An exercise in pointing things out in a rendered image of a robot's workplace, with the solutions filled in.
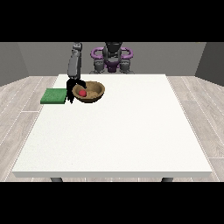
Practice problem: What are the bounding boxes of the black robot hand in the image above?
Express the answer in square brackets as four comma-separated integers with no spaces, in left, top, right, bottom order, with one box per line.
[66,77,88,105]

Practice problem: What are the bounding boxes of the brown wooden bowl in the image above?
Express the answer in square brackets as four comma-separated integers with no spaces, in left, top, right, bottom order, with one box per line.
[71,80,106,104]

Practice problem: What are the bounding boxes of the green square pad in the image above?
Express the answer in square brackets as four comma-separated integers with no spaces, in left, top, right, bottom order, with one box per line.
[39,87,68,105]

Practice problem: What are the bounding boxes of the grey robot trunk purple rings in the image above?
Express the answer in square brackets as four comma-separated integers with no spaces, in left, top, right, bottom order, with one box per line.
[89,42,135,75]

